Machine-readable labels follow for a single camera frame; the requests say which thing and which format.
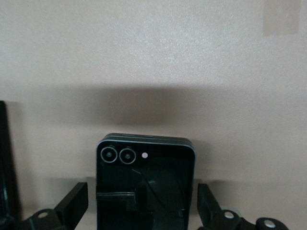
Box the black flip phone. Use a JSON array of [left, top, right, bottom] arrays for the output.
[[95, 133, 197, 230]]

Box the black slab smartphone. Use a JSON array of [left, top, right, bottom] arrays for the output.
[[0, 100, 22, 221]]

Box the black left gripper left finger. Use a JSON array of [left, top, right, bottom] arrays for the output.
[[14, 182, 89, 230]]

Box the small clear tape patch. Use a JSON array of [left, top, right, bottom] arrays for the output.
[[263, 0, 300, 36]]

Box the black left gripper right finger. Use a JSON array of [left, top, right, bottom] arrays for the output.
[[197, 183, 255, 230]]

